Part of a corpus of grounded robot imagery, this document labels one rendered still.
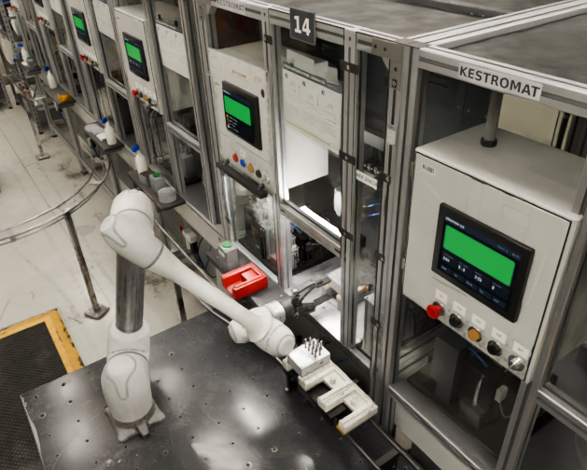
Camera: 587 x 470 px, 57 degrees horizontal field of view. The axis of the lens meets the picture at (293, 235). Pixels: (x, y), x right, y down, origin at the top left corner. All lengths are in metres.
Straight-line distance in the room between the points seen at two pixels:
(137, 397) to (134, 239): 0.63
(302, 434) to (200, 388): 0.46
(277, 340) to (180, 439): 0.57
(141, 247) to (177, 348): 0.83
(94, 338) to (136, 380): 1.64
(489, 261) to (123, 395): 1.33
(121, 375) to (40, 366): 1.62
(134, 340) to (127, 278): 0.28
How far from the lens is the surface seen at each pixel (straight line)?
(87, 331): 3.72
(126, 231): 1.69
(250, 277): 2.30
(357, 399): 1.93
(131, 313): 2.07
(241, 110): 2.02
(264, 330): 1.80
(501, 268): 1.27
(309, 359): 1.97
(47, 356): 3.63
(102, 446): 2.19
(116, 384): 2.03
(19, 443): 3.25
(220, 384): 2.25
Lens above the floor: 2.36
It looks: 34 degrees down
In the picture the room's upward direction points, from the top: 2 degrees counter-clockwise
